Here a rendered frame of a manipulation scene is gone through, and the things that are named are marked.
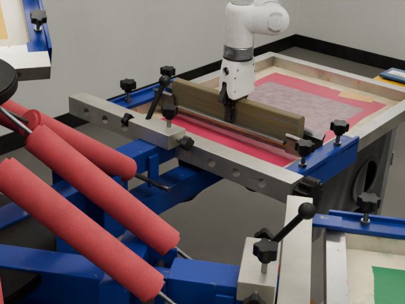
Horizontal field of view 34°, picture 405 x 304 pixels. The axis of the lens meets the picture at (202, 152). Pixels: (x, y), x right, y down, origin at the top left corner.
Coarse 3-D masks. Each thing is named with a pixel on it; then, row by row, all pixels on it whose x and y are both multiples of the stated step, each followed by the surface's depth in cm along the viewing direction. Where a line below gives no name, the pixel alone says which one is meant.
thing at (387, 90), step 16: (256, 64) 221; (272, 64) 229; (288, 64) 225; (304, 64) 221; (192, 80) 202; (208, 80) 203; (336, 80) 215; (352, 80) 211; (368, 80) 209; (384, 96) 206; (400, 96) 203; (144, 112) 184; (384, 112) 185; (400, 112) 186; (368, 128) 174; (384, 128) 179; (368, 144) 174
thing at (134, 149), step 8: (128, 144) 147; (136, 144) 147; (144, 144) 147; (152, 144) 148; (120, 152) 143; (128, 152) 144; (136, 152) 144; (144, 152) 144; (152, 152) 146; (160, 152) 148; (168, 152) 151; (136, 160) 143; (144, 160) 145; (160, 160) 149; (144, 168) 146
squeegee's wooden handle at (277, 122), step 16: (176, 80) 180; (176, 96) 182; (192, 96) 178; (208, 96) 174; (208, 112) 176; (224, 112) 172; (240, 112) 169; (256, 112) 166; (272, 112) 162; (288, 112) 162; (256, 128) 167; (272, 128) 164; (288, 128) 161
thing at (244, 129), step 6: (180, 108) 180; (186, 108) 180; (192, 114) 178; (198, 114) 177; (204, 114) 176; (210, 120) 175; (216, 120) 173; (222, 120) 173; (228, 126) 171; (234, 126) 170; (240, 126) 169; (246, 132) 168; (252, 132) 167; (258, 132) 166; (264, 138) 165; (270, 138) 164; (276, 138) 163; (282, 144) 162
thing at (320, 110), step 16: (320, 96) 205; (336, 96) 205; (304, 112) 192; (320, 112) 192; (336, 112) 193; (352, 112) 193; (368, 112) 194; (320, 128) 182; (224, 144) 170; (240, 144) 170; (256, 144) 171; (272, 160) 162; (288, 160) 163
